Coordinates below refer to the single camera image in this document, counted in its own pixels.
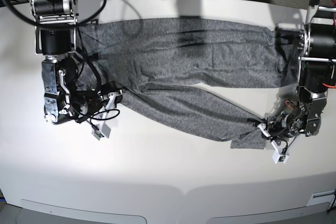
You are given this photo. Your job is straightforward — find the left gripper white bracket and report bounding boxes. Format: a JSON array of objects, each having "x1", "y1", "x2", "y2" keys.
[{"x1": 252, "y1": 113, "x2": 302, "y2": 156}]

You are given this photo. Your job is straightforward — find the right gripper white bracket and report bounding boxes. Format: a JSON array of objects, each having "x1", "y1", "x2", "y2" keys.
[{"x1": 76, "y1": 81, "x2": 125, "y2": 135}]

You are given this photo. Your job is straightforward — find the grey long-sleeve T-shirt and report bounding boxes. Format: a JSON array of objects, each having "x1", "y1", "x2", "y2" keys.
[{"x1": 77, "y1": 17, "x2": 298, "y2": 149}]

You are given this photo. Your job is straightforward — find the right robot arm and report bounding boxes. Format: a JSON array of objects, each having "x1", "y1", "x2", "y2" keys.
[{"x1": 2, "y1": 0, "x2": 122, "y2": 139}]

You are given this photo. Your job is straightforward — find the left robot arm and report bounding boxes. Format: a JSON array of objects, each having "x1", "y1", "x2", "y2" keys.
[{"x1": 255, "y1": 0, "x2": 335, "y2": 164}]

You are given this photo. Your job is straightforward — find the white label plate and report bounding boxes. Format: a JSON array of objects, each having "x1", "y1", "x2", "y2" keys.
[{"x1": 307, "y1": 190, "x2": 335, "y2": 206}]

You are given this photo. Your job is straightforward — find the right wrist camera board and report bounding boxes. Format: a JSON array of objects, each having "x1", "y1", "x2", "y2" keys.
[{"x1": 91, "y1": 129, "x2": 104, "y2": 140}]

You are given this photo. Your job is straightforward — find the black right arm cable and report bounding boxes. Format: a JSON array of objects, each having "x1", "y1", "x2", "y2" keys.
[{"x1": 0, "y1": 0, "x2": 108, "y2": 28}]

